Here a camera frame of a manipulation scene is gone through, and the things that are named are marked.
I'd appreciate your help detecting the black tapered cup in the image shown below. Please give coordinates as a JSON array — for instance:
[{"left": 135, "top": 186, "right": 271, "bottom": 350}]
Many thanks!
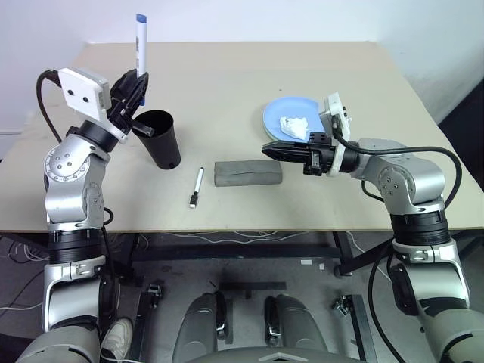
[{"left": 131, "top": 109, "right": 182, "bottom": 170}]

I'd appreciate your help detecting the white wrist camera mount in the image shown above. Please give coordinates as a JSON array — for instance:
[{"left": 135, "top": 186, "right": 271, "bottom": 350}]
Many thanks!
[
  {"left": 57, "top": 67, "right": 111, "bottom": 122},
  {"left": 318, "top": 92, "right": 355, "bottom": 178}
]

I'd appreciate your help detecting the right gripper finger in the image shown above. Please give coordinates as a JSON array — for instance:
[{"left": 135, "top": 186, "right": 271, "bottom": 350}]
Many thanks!
[
  {"left": 263, "top": 151, "right": 310, "bottom": 163},
  {"left": 262, "top": 142, "right": 310, "bottom": 154}
]

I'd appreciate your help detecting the white wire under table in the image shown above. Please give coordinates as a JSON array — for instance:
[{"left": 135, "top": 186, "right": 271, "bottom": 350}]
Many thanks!
[{"left": 166, "top": 229, "right": 292, "bottom": 244}]

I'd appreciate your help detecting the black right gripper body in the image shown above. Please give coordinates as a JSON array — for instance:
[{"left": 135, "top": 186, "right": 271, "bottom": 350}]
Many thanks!
[{"left": 302, "top": 132, "right": 337, "bottom": 177}]

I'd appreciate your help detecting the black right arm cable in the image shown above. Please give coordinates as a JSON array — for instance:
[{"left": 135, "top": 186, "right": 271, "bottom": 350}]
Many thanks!
[{"left": 330, "top": 113, "right": 464, "bottom": 207}]

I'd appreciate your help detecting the grey rounded leg shell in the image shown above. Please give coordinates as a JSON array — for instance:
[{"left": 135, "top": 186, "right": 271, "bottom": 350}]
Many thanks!
[
  {"left": 172, "top": 293, "right": 228, "bottom": 360},
  {"left": 264, "top": 293, "right": 329, "bottom": 355}
]

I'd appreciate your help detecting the blue plate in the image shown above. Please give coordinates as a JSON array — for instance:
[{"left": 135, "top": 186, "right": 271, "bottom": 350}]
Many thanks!
[{"left": 262, "top": 96, "right": 325, "bottom": 144}]

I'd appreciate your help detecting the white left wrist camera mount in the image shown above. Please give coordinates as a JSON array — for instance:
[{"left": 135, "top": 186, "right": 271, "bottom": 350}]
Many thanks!
[{"left": 57, "top": 67, "right": 111, "bottom": 122}]

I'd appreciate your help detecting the white sneaker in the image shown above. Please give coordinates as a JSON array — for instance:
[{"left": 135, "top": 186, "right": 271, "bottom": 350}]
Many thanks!
[{"left": 101, "top": 317, "right": 134, "bottom": 360}]

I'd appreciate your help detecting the black metal table frame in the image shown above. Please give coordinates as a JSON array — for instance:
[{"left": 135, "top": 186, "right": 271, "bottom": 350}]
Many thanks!
[{"left": 120, "top": 229, "right": 398, "bottom": 289}]

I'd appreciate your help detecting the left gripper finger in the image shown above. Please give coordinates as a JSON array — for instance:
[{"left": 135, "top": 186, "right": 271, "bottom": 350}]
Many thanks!
[
  {"left": 121, "top": 73, "right": 150, "bottom": 115},
  {"left": 111, "top": 70, "right": 138, "bottom": 101}
]

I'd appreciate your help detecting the blue whiteboard marker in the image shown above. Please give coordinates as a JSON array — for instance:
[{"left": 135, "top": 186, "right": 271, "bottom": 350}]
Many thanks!
[{"left": 134, "top": 13, "right": 148, "bottom": 106}]

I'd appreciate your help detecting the white tissue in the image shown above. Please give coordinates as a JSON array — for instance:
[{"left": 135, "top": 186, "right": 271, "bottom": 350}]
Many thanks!
[{"left": 278, "top": 116, "right": 309, "bottom": 139}]

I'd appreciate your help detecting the black whiteboard marker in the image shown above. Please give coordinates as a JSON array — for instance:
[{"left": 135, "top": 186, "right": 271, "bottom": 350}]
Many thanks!
[{"left": 188, "top": 167, "right": 206, "bottom": 209}]

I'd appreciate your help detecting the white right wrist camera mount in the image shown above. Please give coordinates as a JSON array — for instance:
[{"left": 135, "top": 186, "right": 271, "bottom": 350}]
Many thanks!
[{"left": 318, "top": 92, "right": 355, "bottom": 178}]

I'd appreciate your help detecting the grey robot torso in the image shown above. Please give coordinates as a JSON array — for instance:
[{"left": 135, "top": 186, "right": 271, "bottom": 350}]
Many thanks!
[{"left": 203, "top": 346, "right": 364, "bottom": 363}]

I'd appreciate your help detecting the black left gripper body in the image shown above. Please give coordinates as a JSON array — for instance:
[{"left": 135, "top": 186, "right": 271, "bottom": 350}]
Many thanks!
[{"left": 107, "top": 98, "right": 154, "bottom": 138}]

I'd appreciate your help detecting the grey eraser block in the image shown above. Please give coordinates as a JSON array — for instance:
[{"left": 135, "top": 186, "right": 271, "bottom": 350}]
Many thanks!
[{"left": 213, "top": 159, "right": 284, "bottom": 188}]

